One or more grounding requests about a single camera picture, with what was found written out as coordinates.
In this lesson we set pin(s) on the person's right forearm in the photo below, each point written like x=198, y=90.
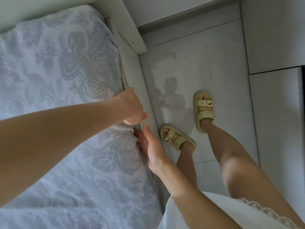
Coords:
x=195, y=202

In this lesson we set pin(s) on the person's left hand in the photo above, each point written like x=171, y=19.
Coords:
x=128, y=106

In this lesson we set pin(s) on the person's left leg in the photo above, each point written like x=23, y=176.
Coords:
x=187, y=162

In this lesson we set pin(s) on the person's right leg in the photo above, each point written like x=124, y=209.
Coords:
x=238, y=164

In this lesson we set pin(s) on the person's white shorts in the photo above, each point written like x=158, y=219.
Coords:
x=248, y=217

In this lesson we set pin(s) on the person's leg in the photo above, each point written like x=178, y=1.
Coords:
x=238, y=164
x=187, y=162

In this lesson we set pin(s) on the blue-grey cloth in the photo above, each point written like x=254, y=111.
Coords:
x=62, y=93

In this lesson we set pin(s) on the white wardrobe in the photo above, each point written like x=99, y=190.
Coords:
x=276, y=69

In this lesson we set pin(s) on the person's right hand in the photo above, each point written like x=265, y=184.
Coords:
x=151, y=149

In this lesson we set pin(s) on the person's left forearm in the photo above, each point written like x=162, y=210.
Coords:
x=52, y=145

